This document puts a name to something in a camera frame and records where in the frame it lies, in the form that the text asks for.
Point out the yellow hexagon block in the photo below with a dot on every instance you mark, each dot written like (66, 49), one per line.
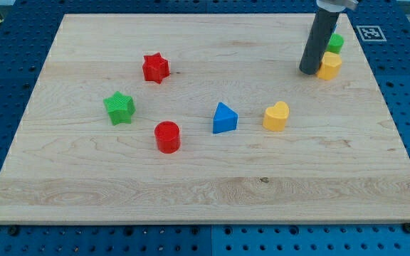
(330, 66)

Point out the yellow heart block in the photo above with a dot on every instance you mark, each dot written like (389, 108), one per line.
(276, 116)

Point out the blue triangle block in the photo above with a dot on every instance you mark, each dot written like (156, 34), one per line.
(225, 119)

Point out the green star block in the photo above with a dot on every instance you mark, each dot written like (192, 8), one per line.
(120, 108)

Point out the red cylinder block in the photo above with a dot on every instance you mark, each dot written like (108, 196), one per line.
(167, 135)

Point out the green cylinder block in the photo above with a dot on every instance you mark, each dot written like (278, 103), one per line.
(335, 44)

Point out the wooden board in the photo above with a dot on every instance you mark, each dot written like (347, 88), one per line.
(339, 160)

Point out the red star block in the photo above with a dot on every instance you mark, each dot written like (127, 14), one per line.
(155, 68)

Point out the white fiducial marker tag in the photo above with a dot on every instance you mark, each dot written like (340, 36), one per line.
(370, 33)

